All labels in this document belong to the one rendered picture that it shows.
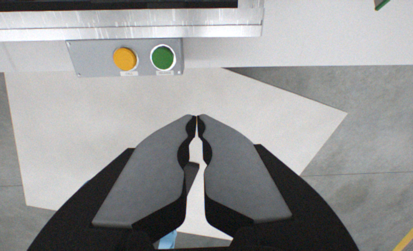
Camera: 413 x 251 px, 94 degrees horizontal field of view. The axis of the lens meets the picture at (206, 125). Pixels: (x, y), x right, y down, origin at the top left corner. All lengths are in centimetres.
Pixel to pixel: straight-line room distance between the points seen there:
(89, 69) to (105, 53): 5
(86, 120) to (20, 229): 267
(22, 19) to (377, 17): 71
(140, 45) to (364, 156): 220
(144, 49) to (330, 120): 54
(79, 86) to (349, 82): 168
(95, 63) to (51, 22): 9
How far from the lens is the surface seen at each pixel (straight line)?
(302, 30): 54
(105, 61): 43
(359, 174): 249
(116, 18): 41
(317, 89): 168
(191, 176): 66
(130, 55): 40
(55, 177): 84
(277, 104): 58
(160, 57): 39
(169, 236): 53
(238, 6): 39
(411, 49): 72
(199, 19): 39
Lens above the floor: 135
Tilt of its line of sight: 59 degrees down
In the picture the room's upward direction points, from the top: 176 degrees clockwise
